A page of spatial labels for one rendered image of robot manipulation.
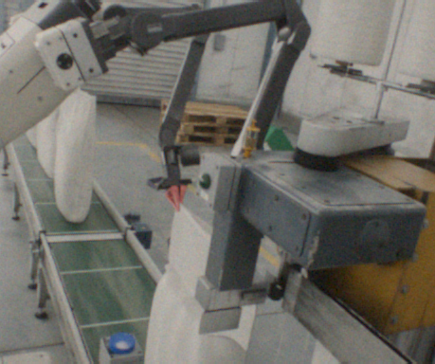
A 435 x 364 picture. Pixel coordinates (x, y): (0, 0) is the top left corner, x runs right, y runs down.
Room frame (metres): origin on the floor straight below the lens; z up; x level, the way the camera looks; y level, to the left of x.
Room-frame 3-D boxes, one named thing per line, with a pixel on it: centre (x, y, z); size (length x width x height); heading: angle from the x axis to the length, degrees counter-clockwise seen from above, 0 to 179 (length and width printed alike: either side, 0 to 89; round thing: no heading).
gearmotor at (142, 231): (2.69, 0.43, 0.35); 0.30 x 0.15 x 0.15; 29
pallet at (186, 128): (6.98, 0.19, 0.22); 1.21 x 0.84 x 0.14; 119
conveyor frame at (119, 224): (3.36, 1.16, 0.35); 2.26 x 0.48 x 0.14; 29
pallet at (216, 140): (6.97, 0.21, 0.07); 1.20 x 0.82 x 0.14; 117
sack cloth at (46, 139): (3.40, 1.18, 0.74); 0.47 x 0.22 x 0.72; 30
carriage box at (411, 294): (1.05, -0.47, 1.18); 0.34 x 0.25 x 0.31; 119
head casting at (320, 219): (0.85, -0.19, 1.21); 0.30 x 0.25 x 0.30; 29
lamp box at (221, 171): (0.88, -0.01, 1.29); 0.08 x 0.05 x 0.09; 29
